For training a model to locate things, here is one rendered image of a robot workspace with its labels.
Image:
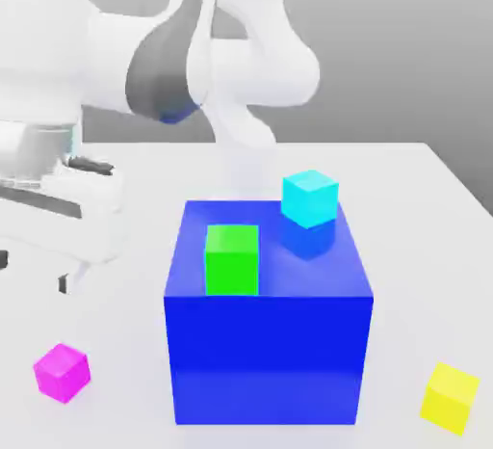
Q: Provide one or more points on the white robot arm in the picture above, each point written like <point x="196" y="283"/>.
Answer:
<point x="246" y="71"/>

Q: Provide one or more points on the small cyan cube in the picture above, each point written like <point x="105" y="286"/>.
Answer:
<point x="308" y="202"/>

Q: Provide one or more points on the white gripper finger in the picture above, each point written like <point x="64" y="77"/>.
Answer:
<point x="3" y="260"/>
<point x="75" y="277"/>

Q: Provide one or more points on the small magenta cube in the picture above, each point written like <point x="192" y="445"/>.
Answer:
<point x="61" y="374"/>

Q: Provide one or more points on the small green cube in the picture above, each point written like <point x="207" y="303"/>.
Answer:
<point x="231" y="264"/>

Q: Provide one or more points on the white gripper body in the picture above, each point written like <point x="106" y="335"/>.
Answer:
<point x="96" y="221"/>

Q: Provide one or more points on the large blue box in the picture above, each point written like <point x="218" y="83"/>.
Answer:
<point x="269" y="341"/>

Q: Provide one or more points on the small yellow cube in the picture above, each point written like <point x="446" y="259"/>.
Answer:
<point x="448" y="399"/>

